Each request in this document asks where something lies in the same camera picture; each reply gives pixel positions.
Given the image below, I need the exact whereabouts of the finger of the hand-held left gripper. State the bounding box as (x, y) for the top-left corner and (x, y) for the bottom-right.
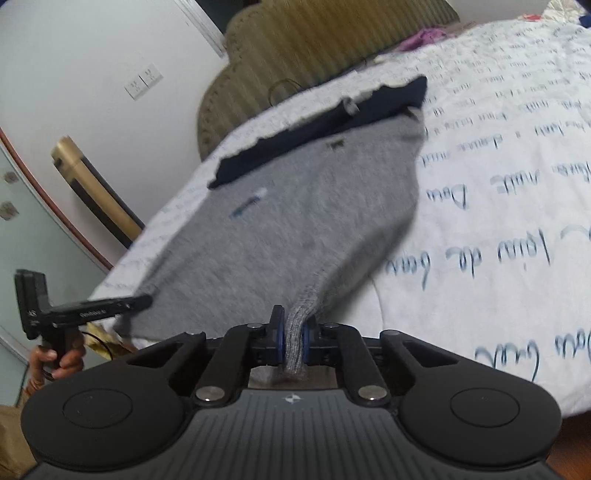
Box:
(76, 294), (154, 320)

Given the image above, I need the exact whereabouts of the white script-print bed sheet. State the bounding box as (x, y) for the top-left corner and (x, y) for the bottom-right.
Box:
(88, 14), (591, 416)

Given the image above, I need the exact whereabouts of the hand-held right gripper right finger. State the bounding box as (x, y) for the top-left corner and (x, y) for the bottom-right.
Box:
(301, 318), (458, 408)

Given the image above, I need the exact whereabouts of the olive padded headboard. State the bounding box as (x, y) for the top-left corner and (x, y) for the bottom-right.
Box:
(196, 0), (462, 162)

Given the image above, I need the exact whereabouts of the grey sweater with navy sleeves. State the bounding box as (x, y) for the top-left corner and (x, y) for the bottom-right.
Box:
(113, 75), (428, 377)

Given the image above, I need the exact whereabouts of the frosted glass door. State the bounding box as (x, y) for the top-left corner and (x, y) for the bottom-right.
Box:
(0, 127), (114, 407)

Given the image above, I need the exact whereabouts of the white wall socket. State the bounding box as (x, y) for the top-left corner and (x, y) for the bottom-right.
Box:
(140, 65), (164, 89)
(124, 76), (147, 101)

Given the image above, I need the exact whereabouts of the person's left hand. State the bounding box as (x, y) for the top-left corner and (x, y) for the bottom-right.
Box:
(28, 344), (86, 382)

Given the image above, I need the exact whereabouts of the purple cloth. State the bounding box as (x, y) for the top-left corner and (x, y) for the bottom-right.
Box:
(398, 28), (448, 52)

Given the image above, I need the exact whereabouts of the yellow bag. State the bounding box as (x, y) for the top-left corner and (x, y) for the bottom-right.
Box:
(85, 322), (137, 354)

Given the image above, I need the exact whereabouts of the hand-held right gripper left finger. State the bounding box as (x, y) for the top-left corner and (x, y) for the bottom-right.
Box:
(124, 305), (287, 408)

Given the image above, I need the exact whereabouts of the black cable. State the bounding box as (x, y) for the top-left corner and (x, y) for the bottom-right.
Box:
(268, 78), (302, 108)

